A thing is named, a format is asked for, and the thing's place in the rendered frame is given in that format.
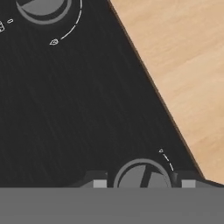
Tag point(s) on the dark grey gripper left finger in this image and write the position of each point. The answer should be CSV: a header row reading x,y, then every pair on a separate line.
x,y
97,179

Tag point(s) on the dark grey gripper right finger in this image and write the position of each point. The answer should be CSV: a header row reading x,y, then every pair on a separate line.
x,y
189,180

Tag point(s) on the grey round stove knob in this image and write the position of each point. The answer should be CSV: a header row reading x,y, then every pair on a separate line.
x,y
43,8
143,175

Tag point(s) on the black stove top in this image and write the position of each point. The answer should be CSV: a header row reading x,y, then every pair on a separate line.
x,y
73,102

